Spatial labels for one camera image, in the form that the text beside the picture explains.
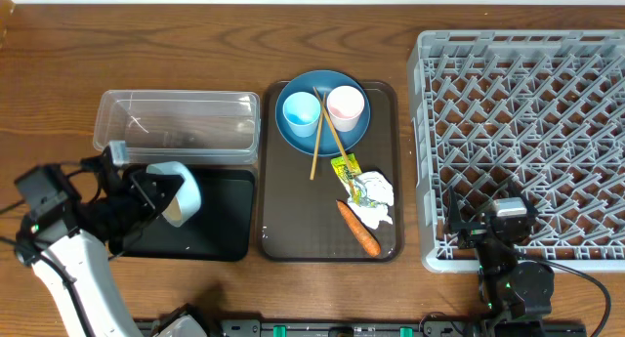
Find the pink cup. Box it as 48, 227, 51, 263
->
327, 86, 364, 132

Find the left wooden chopstick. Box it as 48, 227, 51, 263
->
310, 87, 326, 181

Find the light blue cup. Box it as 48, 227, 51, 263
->
282, 92, 321, 138

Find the grey dishwasher rack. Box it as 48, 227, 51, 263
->
407, 30, 624, 273

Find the black plastic tray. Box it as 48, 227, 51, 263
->
112, 167, 255, 262

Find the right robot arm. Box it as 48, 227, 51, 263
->
446, 181, 555, 336

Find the light blue bowl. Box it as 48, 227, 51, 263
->
146, 161, 202, 228

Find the clear plastic bin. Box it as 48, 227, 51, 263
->
93, 90, 261, 165

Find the right wooden chopstick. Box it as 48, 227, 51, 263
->
312, 86, 360, 195

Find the dark blue plate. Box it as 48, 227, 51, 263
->
274, 69, 372, 158

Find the yellow green snack wrapper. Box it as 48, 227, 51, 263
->
331, 153, 363, 203

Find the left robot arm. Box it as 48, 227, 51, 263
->
14, 148, 201, 336

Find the wooden chopstick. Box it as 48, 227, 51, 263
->
310, 87, 326, 181
312, 86, 360, 195

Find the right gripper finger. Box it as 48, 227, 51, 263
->
445, 187, 463, 232
506, 179, 538, 215

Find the brown serving tray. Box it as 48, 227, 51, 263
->
257, 81, 403, 263

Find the white tissue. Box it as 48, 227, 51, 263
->
348, 171, 395, 230

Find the orange carrot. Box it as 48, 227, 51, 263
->
336, 200, 381, 257

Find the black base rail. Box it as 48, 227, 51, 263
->
135, 319, 587, 337

